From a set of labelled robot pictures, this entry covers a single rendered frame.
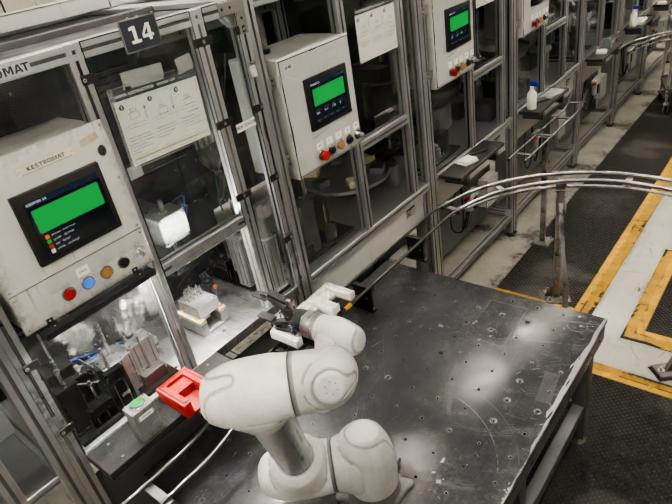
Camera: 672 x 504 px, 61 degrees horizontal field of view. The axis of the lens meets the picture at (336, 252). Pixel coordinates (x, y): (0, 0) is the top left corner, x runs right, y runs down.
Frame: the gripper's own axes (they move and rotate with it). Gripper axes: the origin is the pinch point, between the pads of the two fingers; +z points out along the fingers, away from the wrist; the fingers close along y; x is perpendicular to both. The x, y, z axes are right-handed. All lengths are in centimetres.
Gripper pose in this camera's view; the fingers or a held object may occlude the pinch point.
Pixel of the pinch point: (262, 305)
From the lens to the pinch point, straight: 193.8
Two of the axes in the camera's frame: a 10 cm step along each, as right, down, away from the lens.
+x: -6.1, 4.8, -6.3
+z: -7.7, -2.1, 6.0
